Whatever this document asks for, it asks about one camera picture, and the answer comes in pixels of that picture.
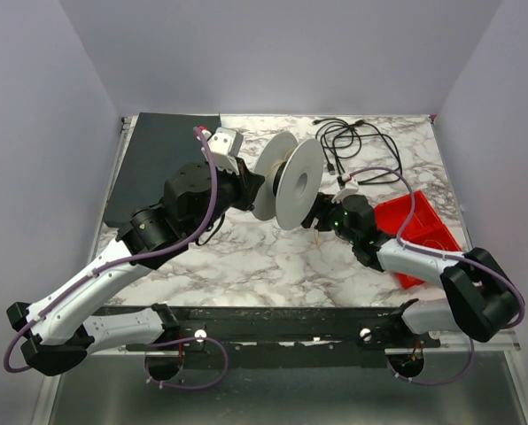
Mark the grey cable spool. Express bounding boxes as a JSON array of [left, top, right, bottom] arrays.
[[252, 132, 323, 230]]

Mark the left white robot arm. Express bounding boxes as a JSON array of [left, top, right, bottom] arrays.
[[6, 158, 265, 376]]

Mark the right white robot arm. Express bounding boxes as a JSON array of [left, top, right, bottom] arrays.
[[302, 193, 524, 343]]

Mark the red plastic bin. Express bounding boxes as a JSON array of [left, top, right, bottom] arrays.
[[373, 190, 464, 290]]

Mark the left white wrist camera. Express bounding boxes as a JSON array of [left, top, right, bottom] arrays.
[[200, 127, 244, 175]]

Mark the black USB cable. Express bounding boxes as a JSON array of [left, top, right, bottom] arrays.
[[312, 117, 402, 186]]

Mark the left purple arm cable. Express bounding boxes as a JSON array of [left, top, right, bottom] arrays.
[[2, 125, 221, 372]]

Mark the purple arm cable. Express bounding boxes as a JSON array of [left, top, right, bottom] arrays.
[[343, 166, 527, 329], [2, 125, 221, 372]]

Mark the dark grey network switch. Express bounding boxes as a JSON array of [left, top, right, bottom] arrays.
[[103, 112, 221, 228]]

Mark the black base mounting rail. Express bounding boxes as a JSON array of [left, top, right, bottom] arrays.
[[146, 307, 448, 375]]

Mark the aluminium frame rail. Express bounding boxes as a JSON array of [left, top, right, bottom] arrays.
[[429, 330, 522, 352]]

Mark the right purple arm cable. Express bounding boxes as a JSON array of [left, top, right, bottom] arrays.
[[343, 166, 527, 329]]

